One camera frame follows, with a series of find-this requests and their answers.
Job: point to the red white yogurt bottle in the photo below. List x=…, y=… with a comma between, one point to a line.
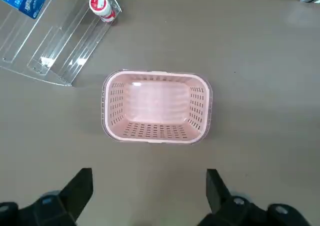
x=100, y=6

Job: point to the clear acrylic stepped shelf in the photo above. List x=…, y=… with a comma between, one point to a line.
x=57, y=46

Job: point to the blue milk carton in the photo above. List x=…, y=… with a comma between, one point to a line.
x=25, y=1

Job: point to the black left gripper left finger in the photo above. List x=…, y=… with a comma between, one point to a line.
x=67, y=201

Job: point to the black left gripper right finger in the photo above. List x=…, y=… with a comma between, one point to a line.
x=225, y=208

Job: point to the pink plastic basket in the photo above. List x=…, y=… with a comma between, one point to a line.
x=155, y=132

